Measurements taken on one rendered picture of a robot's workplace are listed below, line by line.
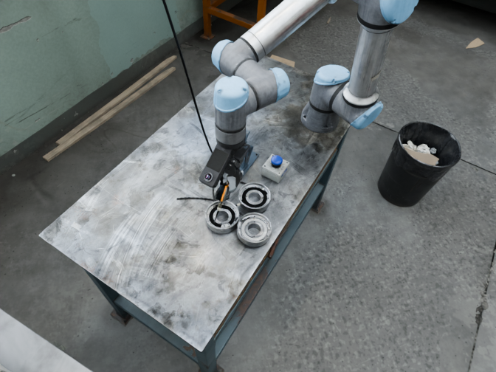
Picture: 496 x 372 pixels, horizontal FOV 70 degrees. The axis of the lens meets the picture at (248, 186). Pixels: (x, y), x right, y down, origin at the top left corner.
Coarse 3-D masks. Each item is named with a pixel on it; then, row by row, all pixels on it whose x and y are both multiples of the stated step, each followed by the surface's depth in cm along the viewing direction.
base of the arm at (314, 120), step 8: (304, 112) 140; (312, 112) 135; (320, 112) 133; (328, 112) 133; (304, 120) 139; (312, 120) 136; (320, 120) 135; (328, 120) 136; (336, 120) 137; (312, 128) 138; (320, 128) 137; (328, 128) 137
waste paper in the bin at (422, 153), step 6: (402, 144) 209; (408, 144) 206; (408, 150) 199; (414, 150) 203; (420, 150) 204; (426, 150) 204; (432, 150) 205; (414, 156) 198; (420, 156) 197; (426, 156) 196; (432, 156) 195; (426, 162) 195; (432, 162) 194
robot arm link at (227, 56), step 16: (288, 0) 89; (304, 0) 88; (320, 0) 90; (336, 0) 93; (272, 16) 88; (288, 16) 88; (304, 16) 90; (256, 32) 88; (272, 32) 88; (288, 32) 90; (224, 48) 88; (240, 48) 87; (256, 48) 88; (272, 48) 91; (224, 64) 88; (240, 64) 85
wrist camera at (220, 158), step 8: (216, 144) 91; (216, 152) 90; (224, 152) 90; (232, 152) 91; (208, 160) 90; (216, 160) 90; (224, 160) 90; (208, 168) 90; (216, 168) 90; (224, 168) 91; (200, 176) 90; (208, 176) 89; (216, 176) 89; (208, 184) 89; (216, 184) 90
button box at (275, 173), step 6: (270, 156) 124; (270, 162) 122; (282, 162) 123; (288, 162) 123; (264, 168) 121; (270, 168) 121; (276, 168) 121; (282, 168) 121; (288, 168) 125; (264, 174) 123; (270, 174) 122; (276, 174) 120; (282, 174) 121; (276, 180) 122
